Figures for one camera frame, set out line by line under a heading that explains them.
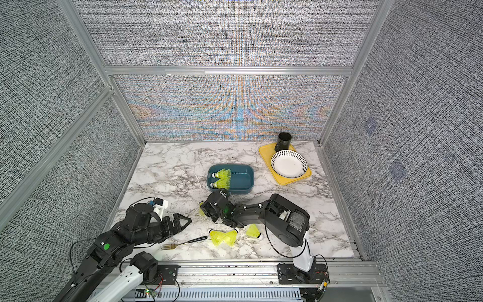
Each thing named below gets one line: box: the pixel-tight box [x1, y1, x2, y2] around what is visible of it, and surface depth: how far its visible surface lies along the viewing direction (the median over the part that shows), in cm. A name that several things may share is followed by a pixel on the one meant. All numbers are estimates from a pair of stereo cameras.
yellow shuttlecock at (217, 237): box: [208, 229, 226, 247], surface depth 84 cm
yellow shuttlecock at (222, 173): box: [211, 167, 232, 180], surface depth 102 cm
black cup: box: [274, 132, 292, 152], surface depth 113 cm
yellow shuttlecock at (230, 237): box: [223, 227, 239, 247], surface depth 84 cm
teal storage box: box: [206, 163, 255, 195], surface depth 102 cm
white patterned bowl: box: [270, 149, 309, 179], surface depth 111 cm
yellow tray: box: [259, 143, 312, 186], surface depth 106 cm
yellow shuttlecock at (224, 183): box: [209, 176, 232, 190], surface depth 99 cm
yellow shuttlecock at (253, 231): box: [245, 223, 263, 240], surface depth 84 cm
